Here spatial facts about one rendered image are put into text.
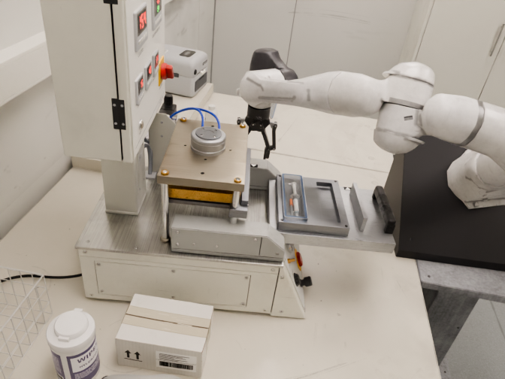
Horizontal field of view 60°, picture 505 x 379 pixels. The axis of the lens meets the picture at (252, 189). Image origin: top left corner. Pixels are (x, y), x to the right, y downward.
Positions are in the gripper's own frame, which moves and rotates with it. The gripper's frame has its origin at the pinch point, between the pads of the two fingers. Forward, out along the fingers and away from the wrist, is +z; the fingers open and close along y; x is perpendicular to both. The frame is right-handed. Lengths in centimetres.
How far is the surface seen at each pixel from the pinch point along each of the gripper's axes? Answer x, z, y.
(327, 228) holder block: -55, -16, 18
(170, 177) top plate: -59, -28, -17
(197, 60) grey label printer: 58, -12, -29
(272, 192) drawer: -39.9, -14.3, 5.5
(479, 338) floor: 0, 82, 116
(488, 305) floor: 22, 82, 129
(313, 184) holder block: -38.0, -16.9, 16.0
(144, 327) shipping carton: -76, -1, -19
